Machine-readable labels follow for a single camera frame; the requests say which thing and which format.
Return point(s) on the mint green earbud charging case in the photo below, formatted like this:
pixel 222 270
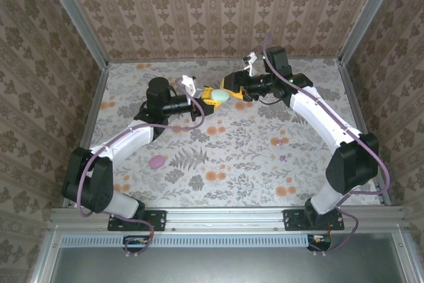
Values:
pixel 220 96

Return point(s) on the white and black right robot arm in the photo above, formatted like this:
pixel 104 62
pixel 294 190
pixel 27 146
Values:
pixel 318 114

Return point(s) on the black wiring port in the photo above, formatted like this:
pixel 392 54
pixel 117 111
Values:
pixel 319 241
pixel 136 243

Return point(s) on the aluminium lower frame bar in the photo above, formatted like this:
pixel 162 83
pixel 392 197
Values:
pixel 44 256
pixel 405 256

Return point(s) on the purple earbud charging case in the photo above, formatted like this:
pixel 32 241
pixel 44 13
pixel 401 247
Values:
pixel 156 162

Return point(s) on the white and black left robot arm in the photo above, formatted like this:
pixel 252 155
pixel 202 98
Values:
pixel 132 137

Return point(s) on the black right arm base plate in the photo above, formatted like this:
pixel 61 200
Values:
pixel 293 220

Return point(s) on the aluminium side rail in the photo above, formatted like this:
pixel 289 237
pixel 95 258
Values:
pixel 94 104
pixel 356 107

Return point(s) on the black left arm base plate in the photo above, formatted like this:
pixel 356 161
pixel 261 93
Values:
pixel 155 220

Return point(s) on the grey metal panel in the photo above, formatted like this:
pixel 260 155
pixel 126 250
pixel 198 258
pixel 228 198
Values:
pixel 225 266

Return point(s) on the aluminium corner post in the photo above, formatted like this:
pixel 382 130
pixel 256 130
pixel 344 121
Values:
pixel 77 21
pixel 368 14

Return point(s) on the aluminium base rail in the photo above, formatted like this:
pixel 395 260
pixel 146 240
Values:
pixel 225 218

